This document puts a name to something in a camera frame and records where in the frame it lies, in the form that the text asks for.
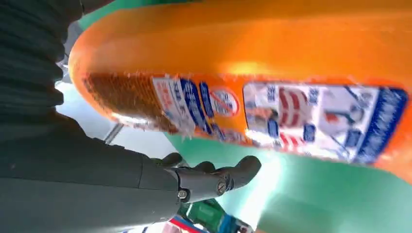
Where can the green table mat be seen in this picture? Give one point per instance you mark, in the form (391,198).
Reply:
(322,205)

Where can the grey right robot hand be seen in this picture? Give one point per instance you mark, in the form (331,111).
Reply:
(80,186)

